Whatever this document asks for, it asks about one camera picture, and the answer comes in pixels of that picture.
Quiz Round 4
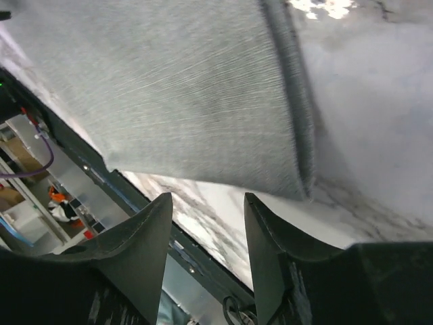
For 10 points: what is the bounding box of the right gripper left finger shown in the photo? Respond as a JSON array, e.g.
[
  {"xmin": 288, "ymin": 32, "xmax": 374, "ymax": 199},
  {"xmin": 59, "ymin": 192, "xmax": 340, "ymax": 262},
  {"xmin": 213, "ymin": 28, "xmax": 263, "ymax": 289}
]
[{"xmin": 50, "ymin": 192, "xmax": 173, "ymax": 324}]

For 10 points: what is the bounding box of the grey cloth napkin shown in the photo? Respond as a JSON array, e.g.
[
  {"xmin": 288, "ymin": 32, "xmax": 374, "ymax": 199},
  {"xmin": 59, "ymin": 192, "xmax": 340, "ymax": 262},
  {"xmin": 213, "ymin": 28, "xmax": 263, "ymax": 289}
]
[{"xmin": 1, "ymin": 1, "xmax": 315, "ymax": 200}]

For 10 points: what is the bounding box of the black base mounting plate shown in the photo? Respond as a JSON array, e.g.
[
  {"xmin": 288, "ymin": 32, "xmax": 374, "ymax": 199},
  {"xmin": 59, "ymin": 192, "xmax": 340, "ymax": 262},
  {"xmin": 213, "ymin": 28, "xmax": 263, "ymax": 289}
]
[{"xmin": 1, "ymin": 68, "xmax": 254, "ymax": 305}]

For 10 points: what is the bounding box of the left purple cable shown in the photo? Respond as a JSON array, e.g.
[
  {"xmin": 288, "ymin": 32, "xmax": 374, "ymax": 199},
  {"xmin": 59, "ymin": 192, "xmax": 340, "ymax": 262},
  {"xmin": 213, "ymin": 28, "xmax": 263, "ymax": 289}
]
[{"xmin": 0, "ymin": 125, "xmax": 55, "ymax": 179}]

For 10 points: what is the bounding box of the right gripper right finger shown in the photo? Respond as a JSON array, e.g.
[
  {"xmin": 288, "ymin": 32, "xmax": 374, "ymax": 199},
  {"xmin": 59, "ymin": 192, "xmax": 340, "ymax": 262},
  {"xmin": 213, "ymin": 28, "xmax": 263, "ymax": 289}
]
[{"xmin": 244, "ymin": 193, "xmax": 342, "ymax": 324}]

